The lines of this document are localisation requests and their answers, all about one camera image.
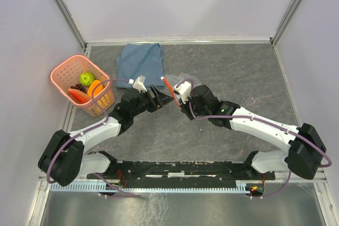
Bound red watermelon slice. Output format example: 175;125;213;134
68;88;91;104

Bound light blue cable duct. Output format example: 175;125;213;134
50;180;251;192

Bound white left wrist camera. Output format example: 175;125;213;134
132;75;147;93

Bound orange mango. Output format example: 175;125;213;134
87;80;104;97

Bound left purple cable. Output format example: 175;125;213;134
46;78;144;199

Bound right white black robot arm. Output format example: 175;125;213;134
174;81;326;180

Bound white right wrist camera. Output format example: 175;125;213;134
173;81;192;104

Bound pink plastic perforated basket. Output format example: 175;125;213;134
50;55;110;117

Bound dark red grape bunch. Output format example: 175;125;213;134
70;84;86;93

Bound green custard apple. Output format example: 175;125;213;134
79;72;95;87

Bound clear zip bag red zipper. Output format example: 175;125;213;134
160;73;201;106

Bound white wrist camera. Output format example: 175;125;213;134
132;75;147;93
173;81;192;104

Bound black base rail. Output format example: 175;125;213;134
101;161;275;189

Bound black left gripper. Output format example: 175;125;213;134
131;84;174;117

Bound blue folded cloth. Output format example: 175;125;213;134
115;43;165;89

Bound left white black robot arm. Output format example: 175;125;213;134
38;86;173;186

